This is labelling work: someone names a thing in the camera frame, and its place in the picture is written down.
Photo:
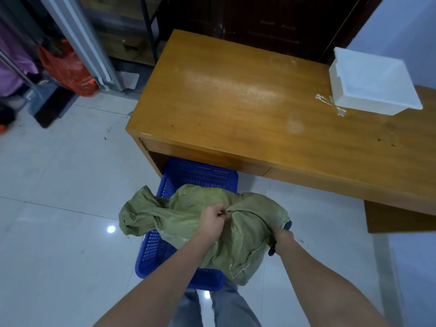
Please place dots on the person's left hand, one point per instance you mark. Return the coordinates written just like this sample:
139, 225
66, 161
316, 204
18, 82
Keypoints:
212, 222

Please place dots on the person's right hand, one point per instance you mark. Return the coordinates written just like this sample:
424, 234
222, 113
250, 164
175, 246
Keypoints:
282, 239

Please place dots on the person's left fingers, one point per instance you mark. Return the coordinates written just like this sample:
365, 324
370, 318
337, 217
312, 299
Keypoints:
223, 212

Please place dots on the green woven sack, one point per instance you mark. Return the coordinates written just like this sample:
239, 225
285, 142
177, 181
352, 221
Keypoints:
204, 217

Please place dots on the person's left forearm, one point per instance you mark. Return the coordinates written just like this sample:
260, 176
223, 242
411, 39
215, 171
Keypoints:
160, 286

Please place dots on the person's right forearm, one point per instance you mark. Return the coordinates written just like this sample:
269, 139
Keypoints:
323, 292

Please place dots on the blue plastic basket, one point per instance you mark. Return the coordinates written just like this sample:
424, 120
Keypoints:
190, 180

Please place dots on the person's grey trousers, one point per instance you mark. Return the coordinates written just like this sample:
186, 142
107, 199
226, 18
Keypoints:
218, 308

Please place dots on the wooden desk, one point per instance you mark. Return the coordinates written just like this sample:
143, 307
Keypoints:
272, 115

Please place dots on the white plastic tie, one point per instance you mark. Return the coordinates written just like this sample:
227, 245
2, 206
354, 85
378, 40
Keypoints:
328, 102

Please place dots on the white foam box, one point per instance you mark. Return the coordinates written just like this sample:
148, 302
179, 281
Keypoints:
371, 83

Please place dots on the dark wooden cabinet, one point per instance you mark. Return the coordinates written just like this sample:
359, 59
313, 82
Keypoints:
265, 20

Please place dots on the black metal rack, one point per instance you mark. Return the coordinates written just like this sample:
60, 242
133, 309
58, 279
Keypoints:
150, 27

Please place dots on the orange plastic bag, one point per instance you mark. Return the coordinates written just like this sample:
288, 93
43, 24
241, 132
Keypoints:
70, 71

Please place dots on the blue dustpan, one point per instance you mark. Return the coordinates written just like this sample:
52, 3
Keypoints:
41, 98

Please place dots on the purple hanging cloth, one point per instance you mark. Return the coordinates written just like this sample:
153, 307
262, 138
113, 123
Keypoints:
13, 61

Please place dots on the grey metal door frame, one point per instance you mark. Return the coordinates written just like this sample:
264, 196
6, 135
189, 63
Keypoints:
85, 40

